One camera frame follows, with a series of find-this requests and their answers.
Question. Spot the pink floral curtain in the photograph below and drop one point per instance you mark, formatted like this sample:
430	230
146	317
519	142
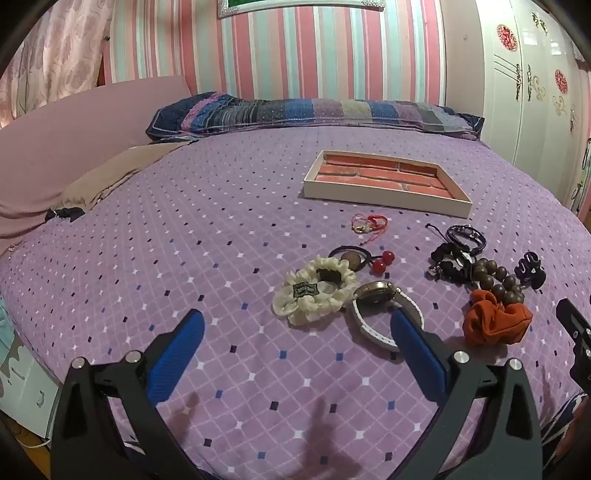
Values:
51	50

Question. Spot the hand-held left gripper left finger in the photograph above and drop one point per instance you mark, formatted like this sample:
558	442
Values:
178	355

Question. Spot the white bedside furniture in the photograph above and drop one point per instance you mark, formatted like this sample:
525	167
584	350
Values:
23	383

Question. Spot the cream scrunchie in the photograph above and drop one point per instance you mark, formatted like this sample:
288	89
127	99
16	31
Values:
304	304

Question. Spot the purple checked bedsheet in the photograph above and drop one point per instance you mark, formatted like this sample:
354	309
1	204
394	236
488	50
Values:
207	230

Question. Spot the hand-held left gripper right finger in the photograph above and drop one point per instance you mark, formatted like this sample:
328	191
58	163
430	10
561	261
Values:
415	346

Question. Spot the dark patterned cloth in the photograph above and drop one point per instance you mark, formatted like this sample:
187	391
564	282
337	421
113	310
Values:
568	429

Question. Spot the striped patchwork pillow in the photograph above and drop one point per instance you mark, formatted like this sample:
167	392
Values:
300	110

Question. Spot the black hair claw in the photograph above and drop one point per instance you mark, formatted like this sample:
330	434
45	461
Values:
526	274

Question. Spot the orange scrunchie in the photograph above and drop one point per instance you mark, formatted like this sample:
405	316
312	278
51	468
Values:
494	318

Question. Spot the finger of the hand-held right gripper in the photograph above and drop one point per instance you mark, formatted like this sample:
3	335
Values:
579	332

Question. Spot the black scrunchie with bell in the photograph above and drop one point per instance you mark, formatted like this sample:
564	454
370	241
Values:
455	272

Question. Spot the white wardrobe with decals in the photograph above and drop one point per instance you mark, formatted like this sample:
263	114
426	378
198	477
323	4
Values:
517	92

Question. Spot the beige blanket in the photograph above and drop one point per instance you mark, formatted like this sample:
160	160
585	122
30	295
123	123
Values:
106	175

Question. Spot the white tray with brick print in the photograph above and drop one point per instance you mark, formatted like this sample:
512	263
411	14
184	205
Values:
369	173

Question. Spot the pink headboard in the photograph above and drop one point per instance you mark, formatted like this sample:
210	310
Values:
69	134

